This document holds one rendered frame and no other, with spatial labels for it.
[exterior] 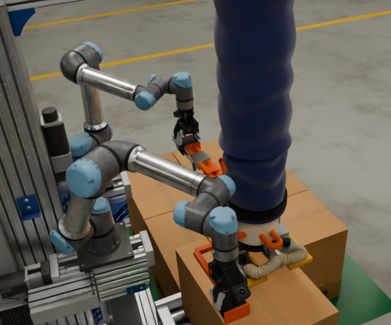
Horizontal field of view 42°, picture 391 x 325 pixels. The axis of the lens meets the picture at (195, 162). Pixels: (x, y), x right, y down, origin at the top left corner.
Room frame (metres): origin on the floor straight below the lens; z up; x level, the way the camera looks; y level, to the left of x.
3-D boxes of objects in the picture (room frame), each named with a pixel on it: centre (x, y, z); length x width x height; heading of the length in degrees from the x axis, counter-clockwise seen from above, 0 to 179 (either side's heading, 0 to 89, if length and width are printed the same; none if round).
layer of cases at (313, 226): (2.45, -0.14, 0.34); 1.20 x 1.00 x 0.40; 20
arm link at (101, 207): (1.58, 0.42, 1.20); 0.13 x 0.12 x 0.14; 143
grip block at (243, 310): (1.04, -0.07, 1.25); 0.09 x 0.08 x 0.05; 112
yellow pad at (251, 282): (1.38, -0.11, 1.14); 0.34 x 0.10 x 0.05; 22
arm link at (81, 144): (2.07, 0.53, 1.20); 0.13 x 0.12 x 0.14; 153
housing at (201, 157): (1.84, -0.03, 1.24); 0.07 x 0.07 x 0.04; 22
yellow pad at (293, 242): (1.45, -0.29, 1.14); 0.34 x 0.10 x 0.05; 22
